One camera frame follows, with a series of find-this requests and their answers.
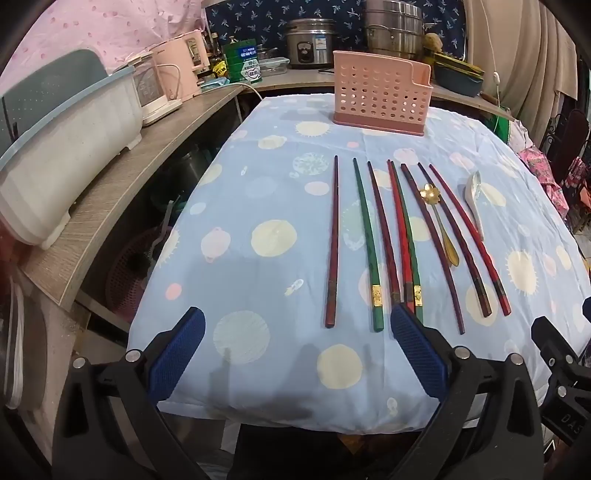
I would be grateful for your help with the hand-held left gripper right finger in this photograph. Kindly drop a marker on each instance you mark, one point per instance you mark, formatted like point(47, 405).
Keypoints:
point(418, 353)

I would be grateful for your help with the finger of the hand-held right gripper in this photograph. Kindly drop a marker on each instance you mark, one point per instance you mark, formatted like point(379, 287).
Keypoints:
point(556, 344)

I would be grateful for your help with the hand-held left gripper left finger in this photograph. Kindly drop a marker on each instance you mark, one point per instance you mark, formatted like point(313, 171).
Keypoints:
point(178, 355)

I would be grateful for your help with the red chopstick black pattern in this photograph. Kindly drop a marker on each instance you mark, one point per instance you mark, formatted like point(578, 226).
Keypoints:
point(501, 300)

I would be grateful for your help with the dark maroon chopstick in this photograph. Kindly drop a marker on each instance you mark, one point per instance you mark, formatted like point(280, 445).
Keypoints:
point(481, 302)

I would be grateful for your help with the brown-red chopstick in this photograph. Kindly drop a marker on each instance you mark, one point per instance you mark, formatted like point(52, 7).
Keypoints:
point(385, 240)

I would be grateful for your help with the bright red chopstick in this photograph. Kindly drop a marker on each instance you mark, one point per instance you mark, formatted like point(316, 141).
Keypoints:
point(399, 230)

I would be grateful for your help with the green chopstick gold band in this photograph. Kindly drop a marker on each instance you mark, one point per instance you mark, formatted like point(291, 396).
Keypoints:
point(367, 240)
point(410, 258)

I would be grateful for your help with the dark red chopstick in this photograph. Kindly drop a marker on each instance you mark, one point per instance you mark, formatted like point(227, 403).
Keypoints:
point(332, 240)

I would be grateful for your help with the gold flower spoon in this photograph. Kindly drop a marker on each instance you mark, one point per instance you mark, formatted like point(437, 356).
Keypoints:
point(428, 194)

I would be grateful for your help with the pink plastic utensil basket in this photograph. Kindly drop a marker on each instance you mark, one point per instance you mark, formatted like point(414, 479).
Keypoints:
point(378, 92)

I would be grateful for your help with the thin maroon chopstick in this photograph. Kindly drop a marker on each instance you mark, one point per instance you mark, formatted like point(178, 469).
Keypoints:
point(457, 318)

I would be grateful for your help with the pink plastic colander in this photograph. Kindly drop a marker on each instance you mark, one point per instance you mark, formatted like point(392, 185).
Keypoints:
point(131, 277)

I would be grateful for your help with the pink floral cloth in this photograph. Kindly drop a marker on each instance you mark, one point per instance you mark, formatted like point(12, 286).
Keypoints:
point(542, 180)

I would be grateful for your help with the wooden side shelf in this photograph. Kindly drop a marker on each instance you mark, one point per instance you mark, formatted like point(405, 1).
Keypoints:
point(115, 198)

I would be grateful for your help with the white ceramic spoon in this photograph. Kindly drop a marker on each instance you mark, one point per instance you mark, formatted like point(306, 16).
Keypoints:
point(474, 189)

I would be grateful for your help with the blue dotted tablecloth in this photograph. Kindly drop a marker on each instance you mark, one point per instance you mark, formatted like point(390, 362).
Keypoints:
point(258, 184)

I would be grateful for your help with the black chair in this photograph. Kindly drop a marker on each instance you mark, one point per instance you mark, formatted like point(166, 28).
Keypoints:
point(575, 143)

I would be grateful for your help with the green white basin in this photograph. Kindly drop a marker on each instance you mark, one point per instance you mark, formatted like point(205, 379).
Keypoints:
point(501, 127)

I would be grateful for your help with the white dish drainer box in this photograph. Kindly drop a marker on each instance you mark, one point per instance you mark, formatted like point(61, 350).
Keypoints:
point(69, 152)

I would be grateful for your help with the white glass blender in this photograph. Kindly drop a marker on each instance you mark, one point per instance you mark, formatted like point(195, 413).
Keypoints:
point(154, 92)

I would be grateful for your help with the tissue packet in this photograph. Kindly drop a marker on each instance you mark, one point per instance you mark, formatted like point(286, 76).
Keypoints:
point(213, 84)

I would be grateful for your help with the stack of yellow-blue bowls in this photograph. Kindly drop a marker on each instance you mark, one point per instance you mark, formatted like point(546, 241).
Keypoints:
point(459, 76)

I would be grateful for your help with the beige curtain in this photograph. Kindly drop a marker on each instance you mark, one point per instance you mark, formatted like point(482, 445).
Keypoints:
point(521, 55)

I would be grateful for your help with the pink electric kettle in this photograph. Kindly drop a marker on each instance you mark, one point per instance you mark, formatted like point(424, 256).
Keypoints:
point(182, 60)

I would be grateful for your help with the grey back counter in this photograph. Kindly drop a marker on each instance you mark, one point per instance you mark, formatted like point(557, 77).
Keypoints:
point(295, 83)

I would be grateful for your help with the green tin can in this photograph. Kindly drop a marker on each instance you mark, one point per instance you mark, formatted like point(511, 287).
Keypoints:
point(244, 62)

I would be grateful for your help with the glass food container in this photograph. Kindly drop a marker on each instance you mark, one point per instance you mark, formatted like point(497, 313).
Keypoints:
point(273, 67)

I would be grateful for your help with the brown ginger root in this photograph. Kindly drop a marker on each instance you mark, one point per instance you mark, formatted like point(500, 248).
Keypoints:
point(433, 42)

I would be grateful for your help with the steel steamer pot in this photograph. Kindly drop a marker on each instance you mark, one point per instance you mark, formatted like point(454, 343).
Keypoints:
point(392, 27)

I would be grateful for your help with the steel rice cooker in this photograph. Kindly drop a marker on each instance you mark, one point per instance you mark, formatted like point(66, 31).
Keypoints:
point(308, 44)

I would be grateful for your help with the pink floral curtain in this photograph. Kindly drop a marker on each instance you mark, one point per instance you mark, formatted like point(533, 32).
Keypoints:
point(83, 32)

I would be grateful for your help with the blue leaf-print cloth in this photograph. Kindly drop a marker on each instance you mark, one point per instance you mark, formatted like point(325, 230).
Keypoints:
point(268, 23)

